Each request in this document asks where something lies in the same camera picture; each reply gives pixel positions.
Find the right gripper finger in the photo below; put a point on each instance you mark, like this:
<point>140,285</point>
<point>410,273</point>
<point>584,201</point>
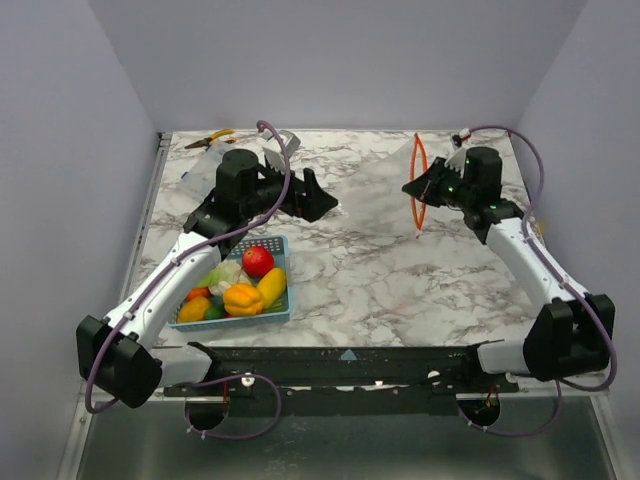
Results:
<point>438,175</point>
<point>420,189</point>

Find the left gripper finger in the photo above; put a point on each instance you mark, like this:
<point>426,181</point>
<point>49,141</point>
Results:
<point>312,207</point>
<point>306,184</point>

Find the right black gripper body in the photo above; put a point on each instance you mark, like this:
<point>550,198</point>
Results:
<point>439,182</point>

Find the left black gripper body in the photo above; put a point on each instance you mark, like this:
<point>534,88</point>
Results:
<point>269,193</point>

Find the clear zip top bag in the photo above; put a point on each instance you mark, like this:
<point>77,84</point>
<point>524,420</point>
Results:
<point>373,198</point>

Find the green white cabbage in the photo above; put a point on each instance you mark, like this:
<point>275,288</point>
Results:
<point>224,276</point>

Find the yellow mango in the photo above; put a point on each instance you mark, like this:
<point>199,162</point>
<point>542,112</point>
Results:
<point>272,286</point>

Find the yellow bell pepper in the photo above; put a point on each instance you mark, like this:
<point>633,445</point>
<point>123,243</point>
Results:
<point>242,300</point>

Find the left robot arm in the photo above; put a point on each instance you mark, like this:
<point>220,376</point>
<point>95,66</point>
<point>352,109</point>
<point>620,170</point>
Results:
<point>114,353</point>

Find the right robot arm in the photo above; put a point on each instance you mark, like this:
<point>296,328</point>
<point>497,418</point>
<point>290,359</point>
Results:
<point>573,328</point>

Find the blue plastic basket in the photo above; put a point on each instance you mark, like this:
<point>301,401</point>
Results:
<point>278,246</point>

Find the clear plastic screw box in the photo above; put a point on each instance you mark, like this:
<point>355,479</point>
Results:
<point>200,179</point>

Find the red apple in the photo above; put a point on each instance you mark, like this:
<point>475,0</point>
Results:
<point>257,261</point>

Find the green chili pepper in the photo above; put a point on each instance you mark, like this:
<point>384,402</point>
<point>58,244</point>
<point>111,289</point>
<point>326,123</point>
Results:
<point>215,312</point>

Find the yellow lemon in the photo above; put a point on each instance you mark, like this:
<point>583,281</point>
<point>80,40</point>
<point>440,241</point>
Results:
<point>194,310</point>

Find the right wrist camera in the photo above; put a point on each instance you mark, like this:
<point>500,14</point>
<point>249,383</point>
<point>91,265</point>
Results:
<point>457,150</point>

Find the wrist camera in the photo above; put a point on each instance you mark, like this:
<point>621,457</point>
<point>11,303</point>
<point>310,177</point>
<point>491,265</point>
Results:
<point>272,149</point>
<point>457,150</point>

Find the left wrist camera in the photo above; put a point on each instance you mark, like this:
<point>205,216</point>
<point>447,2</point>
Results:
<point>272,149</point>

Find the yellow handled pliers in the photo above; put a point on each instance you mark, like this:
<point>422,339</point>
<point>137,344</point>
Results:
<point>226,136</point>

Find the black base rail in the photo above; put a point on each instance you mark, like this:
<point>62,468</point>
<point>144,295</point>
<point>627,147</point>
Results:
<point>342,381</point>

